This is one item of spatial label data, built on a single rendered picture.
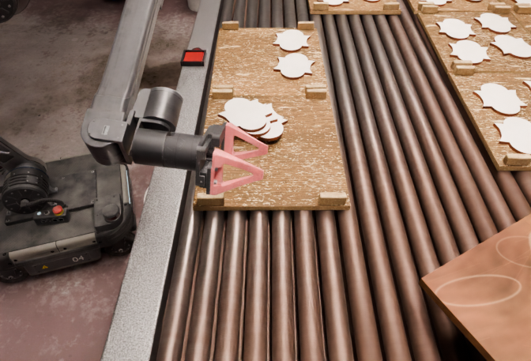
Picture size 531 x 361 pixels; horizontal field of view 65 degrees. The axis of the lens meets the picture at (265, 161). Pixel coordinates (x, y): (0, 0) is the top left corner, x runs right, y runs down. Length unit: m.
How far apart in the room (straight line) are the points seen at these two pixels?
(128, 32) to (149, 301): 0.49
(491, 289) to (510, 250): 0.09
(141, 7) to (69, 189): 1.34
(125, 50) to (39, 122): 2.21
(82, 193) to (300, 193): 1.25
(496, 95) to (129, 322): 1.12
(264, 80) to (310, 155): 0.34
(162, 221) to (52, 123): 2.02
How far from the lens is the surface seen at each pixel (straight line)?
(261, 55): 1.41
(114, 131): 0.66
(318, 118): 1.15
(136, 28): 0.80
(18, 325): 2.06
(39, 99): 3.16
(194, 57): 1.44
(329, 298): 0.84
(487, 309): 0.76
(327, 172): 1.01
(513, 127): 1.28
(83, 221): 1.93
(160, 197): 1.00
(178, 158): 0.65
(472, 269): 0.79
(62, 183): 2.09
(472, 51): 1.57
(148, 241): 0.93
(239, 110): 1.09
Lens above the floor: 1.66
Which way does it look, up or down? 45 degrees down
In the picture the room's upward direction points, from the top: straight up
